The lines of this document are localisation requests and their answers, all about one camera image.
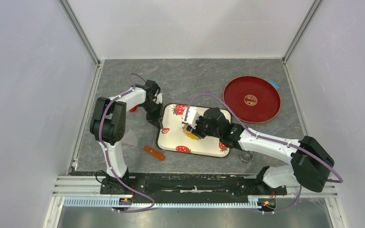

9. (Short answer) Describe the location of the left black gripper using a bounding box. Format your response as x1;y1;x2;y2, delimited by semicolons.
140;101;163;130

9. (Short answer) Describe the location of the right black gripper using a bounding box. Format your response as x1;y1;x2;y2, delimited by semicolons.
187;116;221;140

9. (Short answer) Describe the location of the white strawberry print tray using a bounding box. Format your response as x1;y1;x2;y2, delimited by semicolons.
156;103;230;158

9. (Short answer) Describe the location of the yellow dough piece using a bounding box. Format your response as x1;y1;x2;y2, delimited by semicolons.
186;133;199;140

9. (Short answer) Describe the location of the wooden dough roller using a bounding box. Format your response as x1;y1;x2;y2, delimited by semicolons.
182;124;195;136

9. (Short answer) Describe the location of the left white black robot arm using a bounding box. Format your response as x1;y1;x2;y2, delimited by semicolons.
89;80;163;194

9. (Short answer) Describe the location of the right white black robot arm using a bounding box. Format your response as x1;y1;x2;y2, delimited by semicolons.
183;107;335;194

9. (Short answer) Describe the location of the small red cap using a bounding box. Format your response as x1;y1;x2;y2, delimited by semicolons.
129;106;137;113

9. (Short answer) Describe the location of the round red plate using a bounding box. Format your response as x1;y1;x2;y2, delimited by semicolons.
223;76;281;124

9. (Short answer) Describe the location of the small blue plastic piece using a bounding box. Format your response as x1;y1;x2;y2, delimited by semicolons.
269;80;280;90

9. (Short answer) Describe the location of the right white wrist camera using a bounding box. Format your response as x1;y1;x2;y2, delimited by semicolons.
182;106;200;129

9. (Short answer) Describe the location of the orange handled metal scraper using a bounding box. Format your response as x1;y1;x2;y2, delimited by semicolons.
121;130;165;161

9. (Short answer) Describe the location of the round metal cutter ring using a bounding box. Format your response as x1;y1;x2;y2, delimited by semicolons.
240;150;255;163

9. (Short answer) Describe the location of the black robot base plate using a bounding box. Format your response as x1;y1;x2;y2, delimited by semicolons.
96;172;287;204

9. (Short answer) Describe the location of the aluminium frame rail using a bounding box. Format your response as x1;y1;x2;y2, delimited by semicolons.
52;176;338;198

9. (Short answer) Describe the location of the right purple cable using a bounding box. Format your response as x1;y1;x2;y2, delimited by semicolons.
184;93;344;215

